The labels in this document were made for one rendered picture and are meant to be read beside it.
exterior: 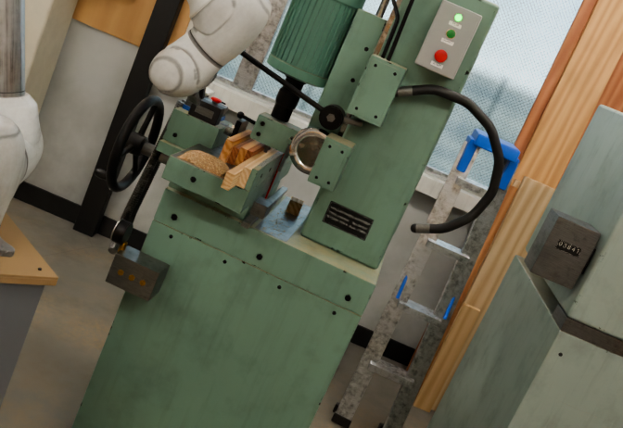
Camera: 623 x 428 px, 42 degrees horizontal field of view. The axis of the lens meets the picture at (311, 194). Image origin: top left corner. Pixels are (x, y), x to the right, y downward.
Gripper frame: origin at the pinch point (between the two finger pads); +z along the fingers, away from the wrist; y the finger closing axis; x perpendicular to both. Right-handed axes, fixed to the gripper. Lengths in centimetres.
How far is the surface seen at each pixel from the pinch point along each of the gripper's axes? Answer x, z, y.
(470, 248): -90, 88, -22
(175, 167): -5.9, -15.5, -23.5
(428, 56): -42, -3, 29
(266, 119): -14.9, 10.5, -7.2
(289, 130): -21.5, 10.5, -6.1
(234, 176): -19.8, -22.5, -15.5
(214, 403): -44, -8, -74
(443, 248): -82, 84, -26
